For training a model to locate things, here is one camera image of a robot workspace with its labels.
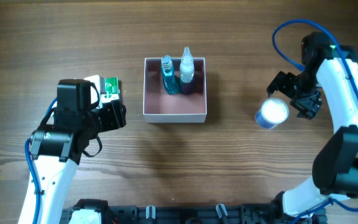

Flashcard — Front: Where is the left blue cable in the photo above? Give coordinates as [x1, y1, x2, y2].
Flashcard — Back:
[24, 95, 58, 224]

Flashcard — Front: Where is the white box pink interior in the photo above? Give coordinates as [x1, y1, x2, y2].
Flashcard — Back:
[143, 57, 208, 123]

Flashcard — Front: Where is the green soap box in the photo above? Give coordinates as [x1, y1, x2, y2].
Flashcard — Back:
[101, 77, 121, 103]

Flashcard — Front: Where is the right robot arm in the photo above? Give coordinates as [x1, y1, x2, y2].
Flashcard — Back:
[267, 32, 358, 218]

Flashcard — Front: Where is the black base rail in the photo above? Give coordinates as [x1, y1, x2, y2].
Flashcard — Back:
[60, 198, 328, 224]

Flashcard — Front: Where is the blue jar white lid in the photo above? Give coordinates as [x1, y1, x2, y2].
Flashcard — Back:
[255, 98, 289, 129]

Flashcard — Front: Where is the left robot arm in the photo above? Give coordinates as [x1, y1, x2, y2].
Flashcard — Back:
[19, 75, 126, 223]

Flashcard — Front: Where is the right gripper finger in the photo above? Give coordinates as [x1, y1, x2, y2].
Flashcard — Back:
[290, 99, 322, 119]
[266, 72, 287, 98]

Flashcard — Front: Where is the blue mouthwash bottle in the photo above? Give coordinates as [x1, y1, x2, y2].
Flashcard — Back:
[161, 55, 179, 95]

